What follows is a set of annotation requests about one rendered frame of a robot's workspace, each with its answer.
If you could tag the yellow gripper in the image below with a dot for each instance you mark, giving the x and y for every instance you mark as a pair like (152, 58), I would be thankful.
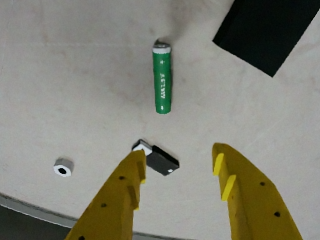
(256, 208)

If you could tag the green aaa battery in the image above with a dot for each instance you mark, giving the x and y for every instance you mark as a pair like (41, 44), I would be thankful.
(162, 77)

